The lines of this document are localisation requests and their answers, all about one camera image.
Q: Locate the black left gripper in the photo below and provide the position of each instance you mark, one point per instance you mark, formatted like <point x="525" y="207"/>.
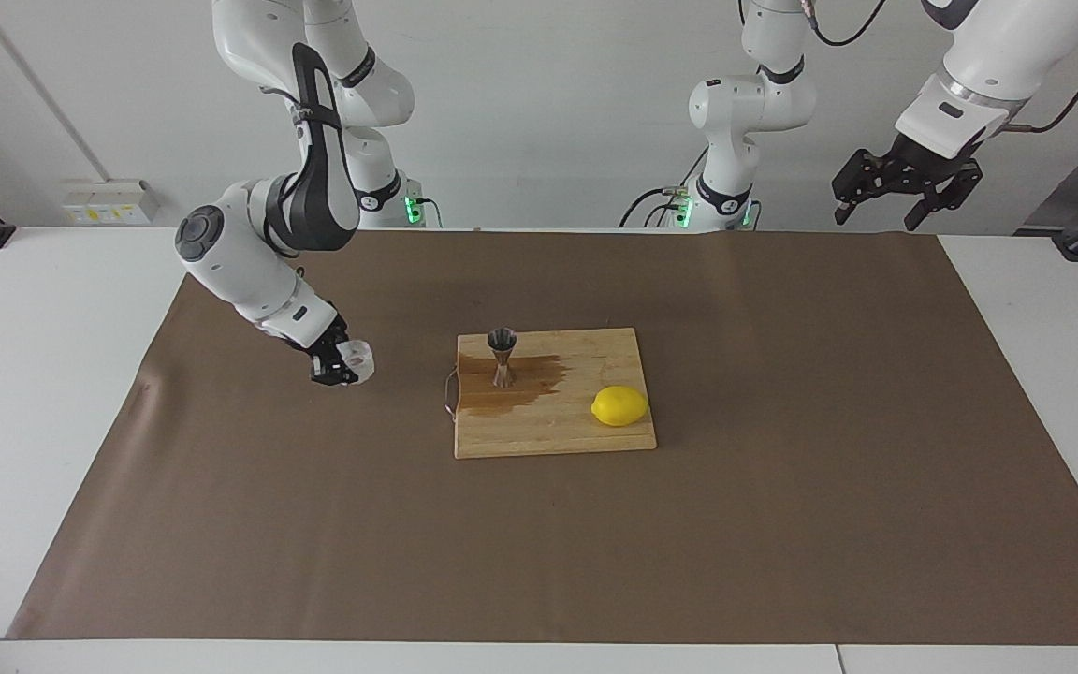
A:
<point x="918" y="164"/>

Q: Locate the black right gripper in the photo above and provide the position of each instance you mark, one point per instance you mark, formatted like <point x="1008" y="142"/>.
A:
<point x="322" y="339"/>

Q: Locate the clear faceted glass cup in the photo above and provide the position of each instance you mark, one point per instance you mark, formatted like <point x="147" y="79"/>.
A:
<point x="359" y="360"/>

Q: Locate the steel double jigger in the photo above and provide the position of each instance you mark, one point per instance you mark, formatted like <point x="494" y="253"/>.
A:
<point x="502" y="351"/>

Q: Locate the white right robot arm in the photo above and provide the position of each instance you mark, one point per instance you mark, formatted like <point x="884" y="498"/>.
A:
<point x="258" y="271"/>

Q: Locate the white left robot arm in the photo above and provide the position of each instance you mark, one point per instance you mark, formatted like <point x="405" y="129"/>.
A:
<point x="997" y="65"/>

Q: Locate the brown paper table mat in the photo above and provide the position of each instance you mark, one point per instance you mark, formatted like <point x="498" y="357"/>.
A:
<point x="314" y="543"/>

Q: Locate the wooden cutting board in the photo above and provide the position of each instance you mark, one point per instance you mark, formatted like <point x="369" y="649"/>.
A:
<point x="539" y="431"/>

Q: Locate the yellow lemon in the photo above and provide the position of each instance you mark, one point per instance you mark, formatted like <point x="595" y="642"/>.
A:
<point x="619" y="406"/>

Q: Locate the white wall socket box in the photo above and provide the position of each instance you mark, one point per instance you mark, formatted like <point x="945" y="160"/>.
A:
<point x="109" y="203"/>

